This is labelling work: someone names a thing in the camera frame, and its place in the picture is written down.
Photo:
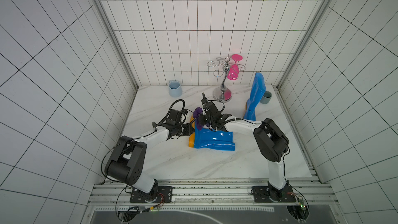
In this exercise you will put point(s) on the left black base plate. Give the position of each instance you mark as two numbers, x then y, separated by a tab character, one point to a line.
150	194

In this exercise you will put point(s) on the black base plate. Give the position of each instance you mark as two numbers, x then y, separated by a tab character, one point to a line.
150	194
273	194

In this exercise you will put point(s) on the purple cloth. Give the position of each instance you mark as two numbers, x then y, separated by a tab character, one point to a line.
197	118

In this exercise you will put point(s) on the blue rubber boot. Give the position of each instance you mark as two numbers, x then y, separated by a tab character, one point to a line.
205	138
257	91

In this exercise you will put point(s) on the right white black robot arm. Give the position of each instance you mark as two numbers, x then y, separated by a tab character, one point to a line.
271	141

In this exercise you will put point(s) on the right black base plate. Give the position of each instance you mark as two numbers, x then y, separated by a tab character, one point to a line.
273	194

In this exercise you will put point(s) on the grey-teal cup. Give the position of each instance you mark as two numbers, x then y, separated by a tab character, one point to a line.
266	97

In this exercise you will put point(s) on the pink wine glass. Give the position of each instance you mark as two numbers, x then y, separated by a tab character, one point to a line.
233	73

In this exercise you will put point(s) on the light blue mug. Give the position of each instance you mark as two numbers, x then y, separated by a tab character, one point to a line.
175	89

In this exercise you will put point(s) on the chrome glass holder stand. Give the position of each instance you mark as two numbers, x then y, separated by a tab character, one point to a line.
222	93

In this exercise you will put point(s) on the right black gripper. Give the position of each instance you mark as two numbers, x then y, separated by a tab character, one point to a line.
205	117

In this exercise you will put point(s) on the aluminium mounting rail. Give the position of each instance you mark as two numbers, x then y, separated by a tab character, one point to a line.
195	195

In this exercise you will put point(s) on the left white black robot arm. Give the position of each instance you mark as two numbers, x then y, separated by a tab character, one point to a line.
125	163

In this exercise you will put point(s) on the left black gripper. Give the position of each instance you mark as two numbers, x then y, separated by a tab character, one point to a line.
189	130

